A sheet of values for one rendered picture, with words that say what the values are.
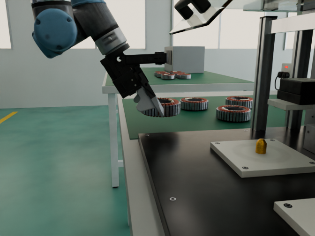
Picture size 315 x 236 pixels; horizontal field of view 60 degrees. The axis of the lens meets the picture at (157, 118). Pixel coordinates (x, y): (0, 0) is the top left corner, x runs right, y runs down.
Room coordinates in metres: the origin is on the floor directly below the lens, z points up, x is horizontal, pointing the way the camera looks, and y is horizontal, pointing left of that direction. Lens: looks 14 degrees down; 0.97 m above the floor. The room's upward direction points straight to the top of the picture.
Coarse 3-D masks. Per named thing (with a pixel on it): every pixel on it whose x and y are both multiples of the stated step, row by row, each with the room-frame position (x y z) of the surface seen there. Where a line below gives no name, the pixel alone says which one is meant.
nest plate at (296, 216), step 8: (288, 200) 0.32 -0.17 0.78; (296, 200) 0.32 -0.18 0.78; (304, 200) 0.32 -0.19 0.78; (312, 200) 0.32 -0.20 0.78; (280, 208) 0.31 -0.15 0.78; (288, 208) 0.30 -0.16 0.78; (296, 208) 0.30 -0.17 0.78; (304, 208) 0.30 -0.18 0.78; (312, 208) 0.30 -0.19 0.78; (288, 216) 0.29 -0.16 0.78; (296, 216) 0.29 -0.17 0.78; (304, 216) 0.29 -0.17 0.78; (312, 216) 0.29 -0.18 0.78; (296, 224) 0.27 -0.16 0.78; (304, 224) 0.27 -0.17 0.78; (312, 224) 0.27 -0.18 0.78; (304, 232) 0.26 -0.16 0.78; (312, 232) 0.26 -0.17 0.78
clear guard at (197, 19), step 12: (216, 0) 0.44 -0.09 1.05; (228, 0) 0.37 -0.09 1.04; (240, 0) 0.52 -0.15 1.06; (252, 0) 0.52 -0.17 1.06; (264, 0) 0.52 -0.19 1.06; (276, 0) 0.52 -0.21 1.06; (288, 0) 0.52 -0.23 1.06; (300, 0) 0.52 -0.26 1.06; (312, 0) 0.52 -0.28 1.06; (216, 12) 0.37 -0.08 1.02; (180, 24) 0.56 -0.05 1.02; (192, 24) 0.44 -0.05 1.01; (204, 24) 0.38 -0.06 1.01
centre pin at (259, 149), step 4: (260, 140) 0.49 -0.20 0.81; (264, 140) 0.49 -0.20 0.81; (256, 144) 0.50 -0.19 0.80; (260, 144) 0.49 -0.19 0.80; (264, 144) 0.49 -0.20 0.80; (256, 148) 0.49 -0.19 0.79; (260, 148) 0.49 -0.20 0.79; (264, 148) 0.49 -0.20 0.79; (256, 152) 0.49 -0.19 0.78; (260, 152) 0.49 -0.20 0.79; (264, 152) 0.49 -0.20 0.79
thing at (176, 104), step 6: (162, 102) 0.78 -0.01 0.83; (168, 102) 0.77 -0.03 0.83; (174, 102) 0.72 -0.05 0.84; (156, 108) 0.69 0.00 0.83; (168, 108) 0.70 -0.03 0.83; (174, 108) 0.71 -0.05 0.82; (144, 114) 0.72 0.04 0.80; (150, 114) 0.70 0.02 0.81; (156, 114) 0.69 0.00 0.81; (168, 114) 0.70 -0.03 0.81; (174, 114) 0.71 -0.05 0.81
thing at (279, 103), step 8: (280, 80) 0.53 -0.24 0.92; (288, 80) 0.51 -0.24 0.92; (296, 80) 0.50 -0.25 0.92; (304, 80) 0.50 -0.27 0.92; (312, 80) 0.50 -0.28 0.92; (280, 88) 0.53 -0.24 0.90; (288, 88) 0.51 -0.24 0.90; (296, 88) 0.48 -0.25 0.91; (304, 88) 0.47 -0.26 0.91; (312, 88) 0.48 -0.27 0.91; (280, 96) 0.53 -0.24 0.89; (288, 96) 0.50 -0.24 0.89; (296, 96) 0.48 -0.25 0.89; (304, 96) 0.47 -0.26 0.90; (312, 96) 0.47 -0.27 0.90; (272, 104) 0.51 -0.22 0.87; (280, 104) 0.49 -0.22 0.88; (288, 104) 0.47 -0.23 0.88; (296, 104) 0.47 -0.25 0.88; (304, 104) 0.47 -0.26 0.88; (312, 104) 0.48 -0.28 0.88
